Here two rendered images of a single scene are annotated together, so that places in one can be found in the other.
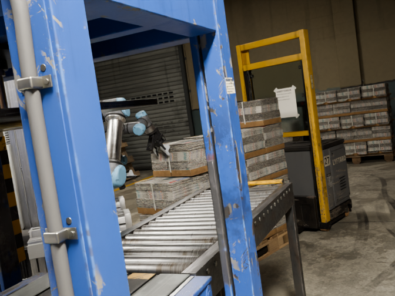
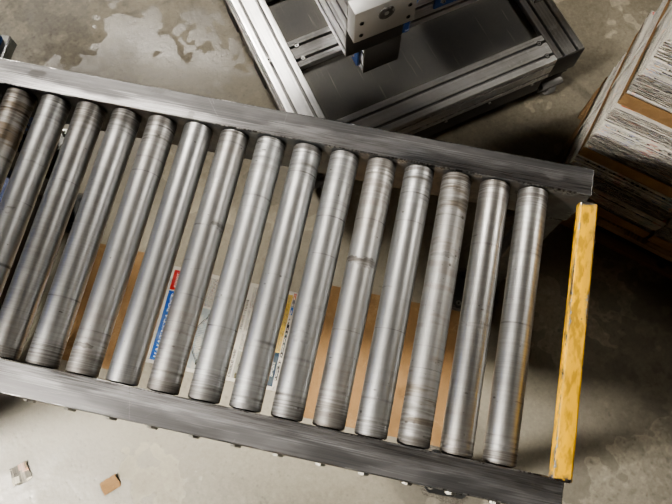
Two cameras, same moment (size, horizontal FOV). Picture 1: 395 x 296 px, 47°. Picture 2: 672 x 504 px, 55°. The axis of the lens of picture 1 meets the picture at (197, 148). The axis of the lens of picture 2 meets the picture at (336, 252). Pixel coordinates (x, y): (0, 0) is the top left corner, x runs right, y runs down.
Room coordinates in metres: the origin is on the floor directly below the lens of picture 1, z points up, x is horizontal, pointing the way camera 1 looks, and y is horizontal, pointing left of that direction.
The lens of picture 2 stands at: (2.22, -0.34, 1.78)
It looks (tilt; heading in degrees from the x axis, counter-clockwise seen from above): 73 degrees down; 77
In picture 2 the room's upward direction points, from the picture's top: 1 degrees clockwise
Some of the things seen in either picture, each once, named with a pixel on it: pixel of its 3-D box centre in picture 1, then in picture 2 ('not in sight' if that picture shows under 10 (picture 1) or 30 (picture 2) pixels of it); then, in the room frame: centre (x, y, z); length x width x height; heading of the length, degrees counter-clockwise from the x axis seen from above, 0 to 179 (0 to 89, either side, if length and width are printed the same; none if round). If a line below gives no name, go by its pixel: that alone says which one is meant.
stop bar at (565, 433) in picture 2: (246, 183); (575, 333); (2.61, -0.25, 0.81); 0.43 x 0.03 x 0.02; 66
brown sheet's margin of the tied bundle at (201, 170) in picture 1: (196, 169); not in sight; (3.21, 0.03, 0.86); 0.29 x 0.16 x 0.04; 138
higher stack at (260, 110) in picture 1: (260, 172); not in sight; (4.03, -0.53, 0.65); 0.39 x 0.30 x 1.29; 48
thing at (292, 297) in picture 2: not in sight; (222, 326); (1.99, 0.05, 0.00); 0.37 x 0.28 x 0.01; 156
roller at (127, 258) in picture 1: (141, 262); not in sight; (1.54, 0.25, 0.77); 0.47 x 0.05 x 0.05; 66
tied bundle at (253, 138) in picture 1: (236, 144); not in sight; (3.81, -0.33, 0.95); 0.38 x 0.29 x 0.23; 47
